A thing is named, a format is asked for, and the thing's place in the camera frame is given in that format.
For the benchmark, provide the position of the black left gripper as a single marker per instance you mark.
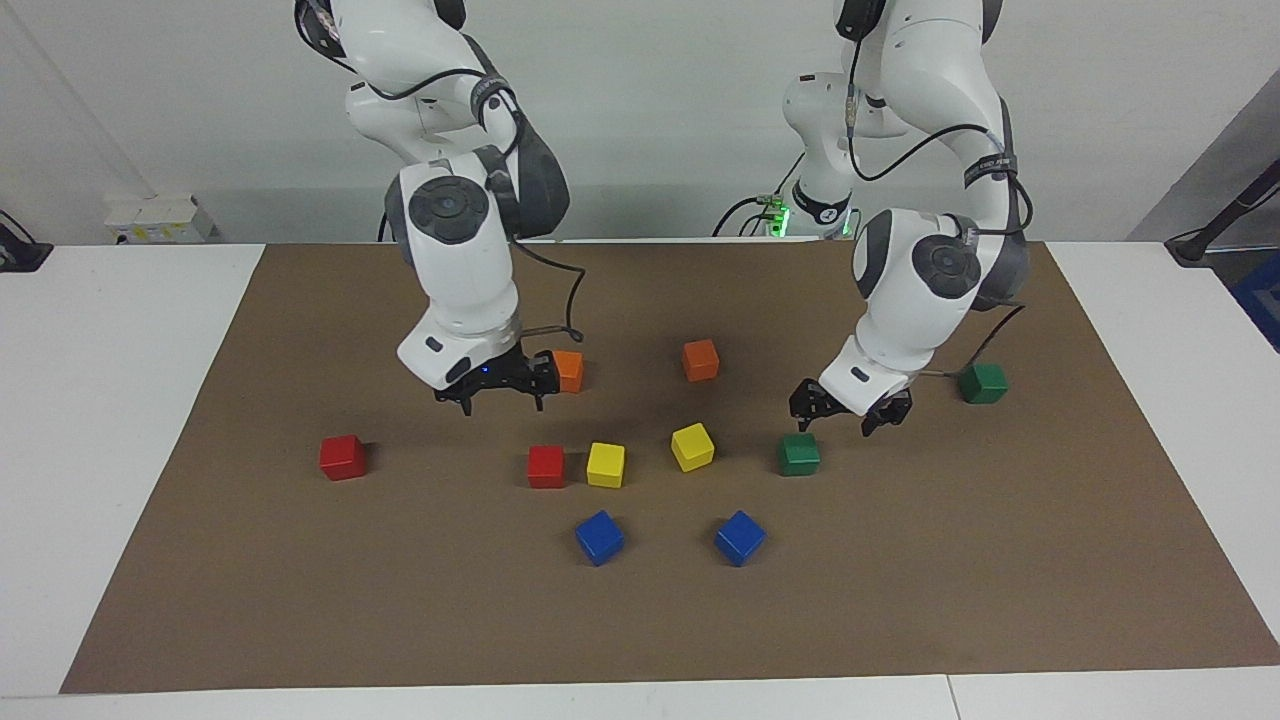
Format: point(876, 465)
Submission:
point(828, 402)

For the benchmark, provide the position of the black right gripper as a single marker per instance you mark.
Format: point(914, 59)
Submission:
point(490, 375)

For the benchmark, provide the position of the green wooden block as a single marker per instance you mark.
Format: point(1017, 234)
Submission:
point(983, 383)
point(799, 454)

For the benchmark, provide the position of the red wooden block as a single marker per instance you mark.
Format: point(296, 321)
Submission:
point(546, 466)
point(342, 457)

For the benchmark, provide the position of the yellow wooden block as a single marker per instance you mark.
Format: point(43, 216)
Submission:
point(605, 465)
point(692, 447)

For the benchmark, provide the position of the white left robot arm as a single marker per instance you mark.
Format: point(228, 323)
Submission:
point(920, 290)

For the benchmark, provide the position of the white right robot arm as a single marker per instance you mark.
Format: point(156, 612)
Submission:
point(460, 270)

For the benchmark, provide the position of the orange wooden block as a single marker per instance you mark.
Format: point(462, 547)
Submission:
point(700, 360)
point(570, 370)

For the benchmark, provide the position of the blue wooden block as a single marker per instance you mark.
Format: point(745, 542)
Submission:
point(740, 537)
point(599, 537)

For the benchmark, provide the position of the brown table mat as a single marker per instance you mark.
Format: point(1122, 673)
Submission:
point(400, 560)

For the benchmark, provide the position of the black stand with pole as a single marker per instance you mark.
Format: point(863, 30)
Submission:
point(1195, 245)

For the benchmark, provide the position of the white power strip box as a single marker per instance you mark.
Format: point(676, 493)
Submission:
point(150, 215)

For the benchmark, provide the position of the blue crate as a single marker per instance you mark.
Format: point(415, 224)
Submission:
point(1262, 295)

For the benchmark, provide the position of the black clamp mount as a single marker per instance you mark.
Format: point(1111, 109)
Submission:
point(20, 255)

